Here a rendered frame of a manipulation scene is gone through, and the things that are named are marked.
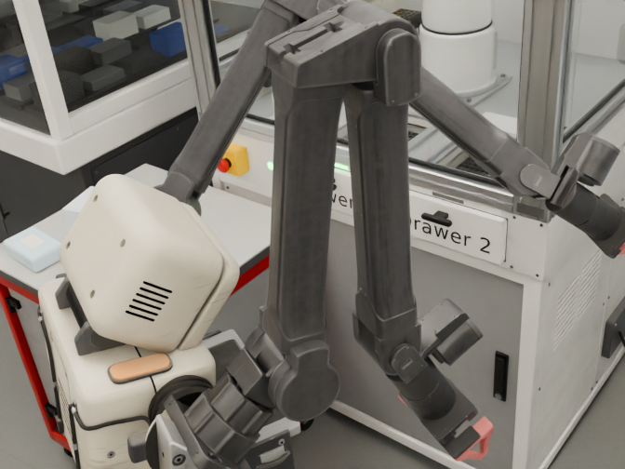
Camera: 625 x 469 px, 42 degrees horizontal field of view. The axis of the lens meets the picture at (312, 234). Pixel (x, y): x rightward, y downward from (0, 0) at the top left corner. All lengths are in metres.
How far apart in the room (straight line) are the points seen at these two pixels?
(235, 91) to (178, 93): 1.43
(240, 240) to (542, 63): 0.88
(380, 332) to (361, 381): 1.45
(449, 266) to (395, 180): 1.10
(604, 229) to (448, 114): 0.29
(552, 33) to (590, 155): 0.37
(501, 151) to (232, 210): 1.11
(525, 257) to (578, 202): 0.57
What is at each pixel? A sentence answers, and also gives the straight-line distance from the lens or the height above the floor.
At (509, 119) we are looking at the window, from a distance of 1.69.
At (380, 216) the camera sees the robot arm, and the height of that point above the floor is 1.41.
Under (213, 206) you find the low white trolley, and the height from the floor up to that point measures 0.76.
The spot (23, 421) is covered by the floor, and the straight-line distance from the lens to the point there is 2.89.
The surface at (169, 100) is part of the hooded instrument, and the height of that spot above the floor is 0.87.
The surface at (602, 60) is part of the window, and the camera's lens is 1.84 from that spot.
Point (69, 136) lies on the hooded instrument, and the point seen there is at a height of 0.91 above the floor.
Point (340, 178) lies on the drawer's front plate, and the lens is 1.97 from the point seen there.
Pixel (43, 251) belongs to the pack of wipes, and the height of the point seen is 0.80.
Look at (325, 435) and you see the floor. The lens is 2.58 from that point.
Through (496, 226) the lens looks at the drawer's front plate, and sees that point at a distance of 1.78.
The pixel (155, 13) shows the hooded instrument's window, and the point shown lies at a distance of 2.59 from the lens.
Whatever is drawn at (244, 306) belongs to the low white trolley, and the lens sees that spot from 2.07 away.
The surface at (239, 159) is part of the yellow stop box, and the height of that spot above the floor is 0.89.
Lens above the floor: 1.87
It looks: 33 degrees down
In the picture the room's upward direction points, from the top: 6 degrees counter-clockwise
